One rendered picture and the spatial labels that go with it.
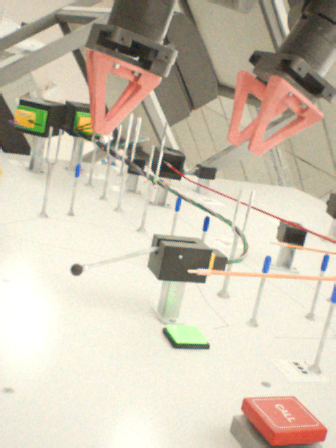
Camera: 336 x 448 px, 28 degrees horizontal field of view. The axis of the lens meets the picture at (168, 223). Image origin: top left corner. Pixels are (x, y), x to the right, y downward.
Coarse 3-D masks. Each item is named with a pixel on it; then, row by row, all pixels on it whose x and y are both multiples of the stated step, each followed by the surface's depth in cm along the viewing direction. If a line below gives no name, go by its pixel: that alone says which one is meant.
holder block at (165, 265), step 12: (156, 240) 73; (168, 240) 73; (180, 240) 73; (192, 240) 74; (156, 252) 73; (168, 252) 70; (180, 252) 71; (192, 252) 71; (204, 252) 72; (156, 264) 72; (168, 264) 71; (180, 264) 71; (192, 264) 72; (204, 264) 72; (156, 276) 72; (168, 276) 71; (180, 276) 72; (192, 276) 72; (204, 276) 73
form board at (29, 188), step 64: (0, 192) 114; (64, 192) 124; (192, 192) 147; (256, 192) 163; (0, 256) 84; (64, 256) 88; (256, 256) 107; (320, 256) 115; (0, 320) 66; (64, 320) 69; (128, 320) 72; (192, 320) 76; (320, 320) 84; (0, 384) 54; (64, 384) 56; (128, 384) 58; (192, 384) 61; (256, 384) 63; (320, 384) 66
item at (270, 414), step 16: (256, 400) 53; (272, 400) 53; (288, 400) 54; (256, 416) 51; (272, 416) 51; (288, 416) 51; (304, 416) 52; (272, 432) 49; (288, 432) 49; (304, 432) 50; (320, 432) 50
